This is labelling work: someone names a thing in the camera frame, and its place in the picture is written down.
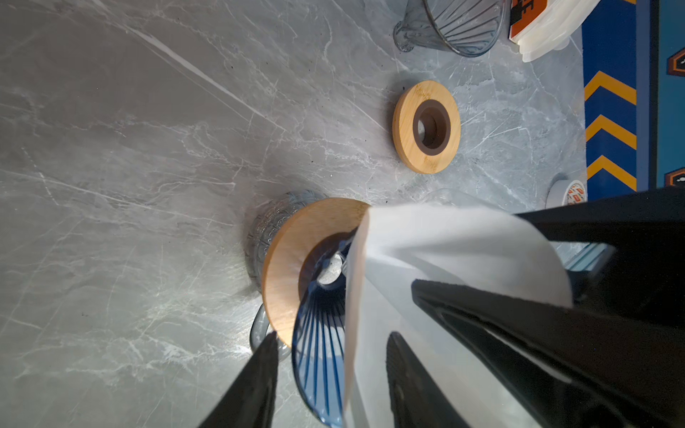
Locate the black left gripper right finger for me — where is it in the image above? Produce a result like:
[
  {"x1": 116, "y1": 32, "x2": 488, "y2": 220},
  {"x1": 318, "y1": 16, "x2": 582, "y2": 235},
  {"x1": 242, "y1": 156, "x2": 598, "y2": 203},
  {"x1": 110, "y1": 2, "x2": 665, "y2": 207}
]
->
[{"x1": 386, "y1": 332, "x2": 469, "y2": 427}]

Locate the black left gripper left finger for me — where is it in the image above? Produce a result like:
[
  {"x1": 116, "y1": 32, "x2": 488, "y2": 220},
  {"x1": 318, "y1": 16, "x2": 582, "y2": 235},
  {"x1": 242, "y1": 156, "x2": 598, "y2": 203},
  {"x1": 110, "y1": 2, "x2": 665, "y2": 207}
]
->
[{"x1": 200, "y1": 332, "x2": 279, "y2": 427}]

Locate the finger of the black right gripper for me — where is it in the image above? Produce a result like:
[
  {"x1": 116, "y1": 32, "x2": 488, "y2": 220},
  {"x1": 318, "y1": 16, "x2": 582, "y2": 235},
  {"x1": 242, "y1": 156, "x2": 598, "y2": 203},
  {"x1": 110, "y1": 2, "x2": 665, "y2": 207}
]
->
[
  {"x1": 411, "y1": 280, "x2": 684, "y2": 427},
  {"x1": 519, "y1": 187, "x2": 684, "y2": 329}
]

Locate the blue ribbed glass dripper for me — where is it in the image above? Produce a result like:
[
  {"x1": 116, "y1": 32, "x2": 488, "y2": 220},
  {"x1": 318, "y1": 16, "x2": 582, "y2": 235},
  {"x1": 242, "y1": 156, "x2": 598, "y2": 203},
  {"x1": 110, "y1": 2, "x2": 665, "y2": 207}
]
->
[{"x1": 291, "y1": 231, "x2": 355, "y2": 427}]

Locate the bamboo dripper ring stand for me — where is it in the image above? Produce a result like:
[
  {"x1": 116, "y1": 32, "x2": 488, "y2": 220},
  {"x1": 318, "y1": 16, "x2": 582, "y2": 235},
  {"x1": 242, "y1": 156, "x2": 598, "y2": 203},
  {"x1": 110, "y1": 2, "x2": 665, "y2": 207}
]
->
[{"x1": 262, "y1": 198, "x2": 370, "y2": 347}]

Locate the white paper coffee filter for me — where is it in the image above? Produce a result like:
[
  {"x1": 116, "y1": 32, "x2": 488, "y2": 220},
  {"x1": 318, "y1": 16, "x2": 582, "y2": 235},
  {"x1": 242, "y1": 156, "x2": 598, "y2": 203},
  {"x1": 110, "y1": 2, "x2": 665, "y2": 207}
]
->
[{"x1": 344, "y1": 204, "x2": 573, "y2": 427}]

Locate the ribbed glass coffee server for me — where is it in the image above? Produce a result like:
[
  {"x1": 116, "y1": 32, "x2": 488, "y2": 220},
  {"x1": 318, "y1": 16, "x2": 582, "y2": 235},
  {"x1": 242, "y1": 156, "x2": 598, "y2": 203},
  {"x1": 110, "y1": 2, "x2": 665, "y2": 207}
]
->
[{"x1": 244, "y1": 190, "x2": 327, "y2": 361}]

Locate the orange coffee filter pack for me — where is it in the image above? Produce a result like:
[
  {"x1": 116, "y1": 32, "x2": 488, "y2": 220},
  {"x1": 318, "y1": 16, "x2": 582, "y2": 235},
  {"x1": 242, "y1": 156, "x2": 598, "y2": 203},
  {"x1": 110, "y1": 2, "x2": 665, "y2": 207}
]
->
[{"x1": 508, "y1": 0, "x2": 599, "y2": 62}]

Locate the grey ribbed glass dripper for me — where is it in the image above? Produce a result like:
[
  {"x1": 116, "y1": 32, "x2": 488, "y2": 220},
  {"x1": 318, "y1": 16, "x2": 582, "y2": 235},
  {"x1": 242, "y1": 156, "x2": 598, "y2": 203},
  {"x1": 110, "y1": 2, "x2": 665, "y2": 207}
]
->
[{"x1": 394, "y1": 0, "x2": 510, "y2": 58}]

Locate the roll of clear tape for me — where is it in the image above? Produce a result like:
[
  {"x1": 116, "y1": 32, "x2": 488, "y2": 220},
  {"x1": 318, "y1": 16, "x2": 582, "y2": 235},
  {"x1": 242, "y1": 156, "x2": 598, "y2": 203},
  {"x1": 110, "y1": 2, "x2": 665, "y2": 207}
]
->
[{"x1": 545, "y1": 180, "x2": 588, "y2": 209}]

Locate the clear glass pitcher wooden handle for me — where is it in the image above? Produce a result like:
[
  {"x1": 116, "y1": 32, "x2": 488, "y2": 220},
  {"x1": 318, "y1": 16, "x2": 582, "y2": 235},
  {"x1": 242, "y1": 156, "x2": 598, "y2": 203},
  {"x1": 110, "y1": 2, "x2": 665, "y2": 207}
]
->
[{"x1": 419, "y1": 188, "x2": 502, "y2": 212}]

